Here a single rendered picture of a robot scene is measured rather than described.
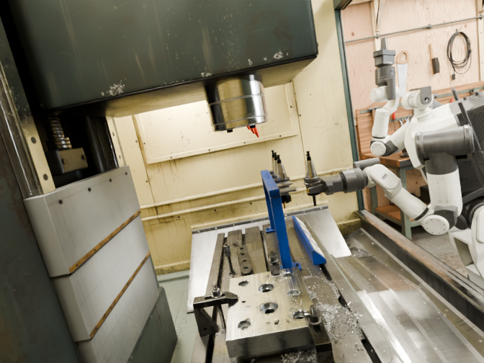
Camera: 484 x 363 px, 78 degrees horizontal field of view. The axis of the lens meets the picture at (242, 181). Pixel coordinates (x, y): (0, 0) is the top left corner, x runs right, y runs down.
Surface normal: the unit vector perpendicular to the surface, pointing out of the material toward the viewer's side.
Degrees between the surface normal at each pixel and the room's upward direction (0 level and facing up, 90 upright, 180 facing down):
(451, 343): 8
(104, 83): 90
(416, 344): 8
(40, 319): 90
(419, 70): 90
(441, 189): 99
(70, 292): 90
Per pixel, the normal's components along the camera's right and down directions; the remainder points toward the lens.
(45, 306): 0.98, -0.19
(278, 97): 0.00, 0.19
